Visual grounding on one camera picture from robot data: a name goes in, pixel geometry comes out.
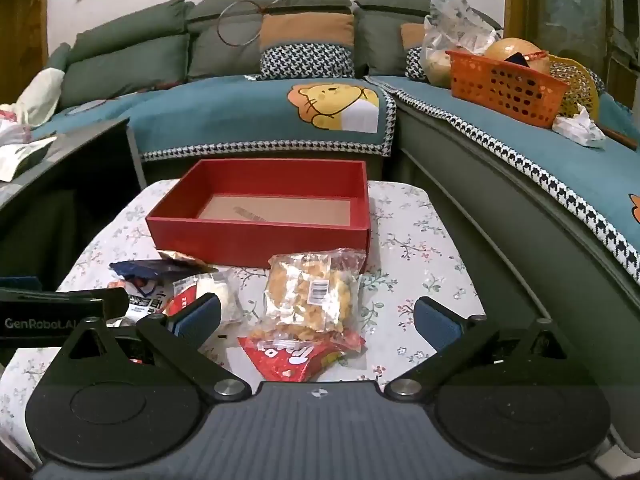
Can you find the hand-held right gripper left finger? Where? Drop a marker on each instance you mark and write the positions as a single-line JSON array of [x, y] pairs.
[[200, 316]]

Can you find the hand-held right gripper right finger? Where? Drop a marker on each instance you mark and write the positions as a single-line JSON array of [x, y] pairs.
[[437, 324]]

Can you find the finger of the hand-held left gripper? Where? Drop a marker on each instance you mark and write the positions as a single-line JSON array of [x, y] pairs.
[[20, 283], [115, 302]]

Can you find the clear bun packet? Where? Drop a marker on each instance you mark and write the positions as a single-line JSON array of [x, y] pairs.
[[225, 294]]

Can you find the dark blue foil snack packet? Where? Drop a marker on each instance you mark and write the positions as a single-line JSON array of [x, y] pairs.
[[150, 269]]

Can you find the gold foil snack packet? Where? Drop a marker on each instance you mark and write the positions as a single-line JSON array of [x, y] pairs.
[[180, 257]]

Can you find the red snack packet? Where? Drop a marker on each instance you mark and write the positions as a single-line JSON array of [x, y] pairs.
[[280, 360]]

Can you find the red cardboard box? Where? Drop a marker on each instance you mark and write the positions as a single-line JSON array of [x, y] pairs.
[[260, 240]]

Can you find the clear bag of fried crisps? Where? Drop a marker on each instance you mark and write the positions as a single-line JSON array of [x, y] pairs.
[[300, 285]]

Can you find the white paper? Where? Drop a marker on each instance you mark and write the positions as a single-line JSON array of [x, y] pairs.
[[20, 160]]

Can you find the green sofa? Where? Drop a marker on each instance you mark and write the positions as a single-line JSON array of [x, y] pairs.
[[475, 185]]

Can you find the dark grey side table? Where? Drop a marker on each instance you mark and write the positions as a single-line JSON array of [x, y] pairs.
[[85, 145]]

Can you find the pink white plastic bag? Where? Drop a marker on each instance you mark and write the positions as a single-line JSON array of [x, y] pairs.
[[12, 130]]

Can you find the pale green cloth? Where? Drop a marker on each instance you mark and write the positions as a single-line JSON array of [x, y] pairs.
[[42, 90]]

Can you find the teal houndstooth edged sofa cover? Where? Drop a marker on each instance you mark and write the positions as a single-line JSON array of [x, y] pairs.
[[550, 160]]

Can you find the teal lion print sofa cover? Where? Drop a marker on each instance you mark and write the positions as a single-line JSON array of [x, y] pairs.
[[225, 110]]

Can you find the orange plastic basket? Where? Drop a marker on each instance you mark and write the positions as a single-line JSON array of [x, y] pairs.
[[500, 92]]

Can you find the green sofa back cushion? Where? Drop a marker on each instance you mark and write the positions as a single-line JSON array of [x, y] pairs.
[[385, 35], [130, 60], [225, 62]]

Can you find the brown wooden door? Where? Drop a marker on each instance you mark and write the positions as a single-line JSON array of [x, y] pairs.
[[22, 25]]

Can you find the brown wooden stick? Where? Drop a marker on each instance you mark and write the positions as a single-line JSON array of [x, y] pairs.
[[622, 138]]

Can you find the brown houndstooth throw pillow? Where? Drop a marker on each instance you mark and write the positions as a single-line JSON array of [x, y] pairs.
[[414, 52], [307, 45]]

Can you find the round yellow pomelo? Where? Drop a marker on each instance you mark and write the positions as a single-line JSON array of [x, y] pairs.
[[500, 50]]

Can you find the clear plastic bag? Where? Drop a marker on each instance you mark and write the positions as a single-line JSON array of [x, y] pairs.
[[450, 25]]

